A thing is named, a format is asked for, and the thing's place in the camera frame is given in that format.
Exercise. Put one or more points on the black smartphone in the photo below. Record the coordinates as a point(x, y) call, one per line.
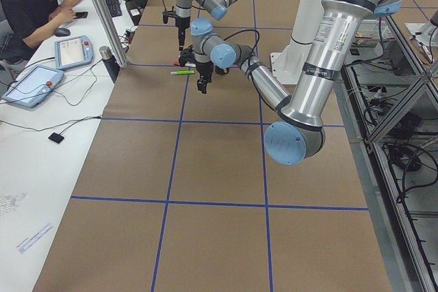
point(81, 15)

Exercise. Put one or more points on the person in black shirt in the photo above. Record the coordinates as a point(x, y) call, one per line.
point(34, 21)

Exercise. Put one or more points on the green highlighter pen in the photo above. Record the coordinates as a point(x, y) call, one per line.
point(182, 72)

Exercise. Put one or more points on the dark water bottle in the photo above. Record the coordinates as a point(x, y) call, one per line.
point(110, 62)

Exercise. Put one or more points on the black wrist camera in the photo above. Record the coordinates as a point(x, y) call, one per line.
point(167, 14)
point(186, 56)

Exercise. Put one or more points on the upper blue teach pendant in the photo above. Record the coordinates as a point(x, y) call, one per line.
point(73, 52)

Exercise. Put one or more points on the black computer mouse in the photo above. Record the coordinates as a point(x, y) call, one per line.
point(61, 32)

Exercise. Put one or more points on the aluminium frame post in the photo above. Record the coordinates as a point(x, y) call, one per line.
point(110, 30)

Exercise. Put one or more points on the black mesh pen cup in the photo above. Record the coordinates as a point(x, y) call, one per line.
point(221, 71)

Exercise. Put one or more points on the lower blue teach pendant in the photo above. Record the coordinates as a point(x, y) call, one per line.
point(33, 87)

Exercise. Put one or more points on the black keyboard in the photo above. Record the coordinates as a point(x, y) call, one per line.
point(114, 8)

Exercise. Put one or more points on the white marker red cap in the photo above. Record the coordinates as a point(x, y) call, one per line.
point(187, 65)

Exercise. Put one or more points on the small black puck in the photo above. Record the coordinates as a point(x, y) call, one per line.
point(56, 137)

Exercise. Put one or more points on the white pedestal column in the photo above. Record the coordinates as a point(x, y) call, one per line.
point(287, 65)

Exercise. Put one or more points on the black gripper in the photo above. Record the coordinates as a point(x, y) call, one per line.
point(180, 24)
point(204, 70)

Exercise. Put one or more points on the blue teach pendant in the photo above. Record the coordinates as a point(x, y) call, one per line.
point(73, 52)
point(33, 87)

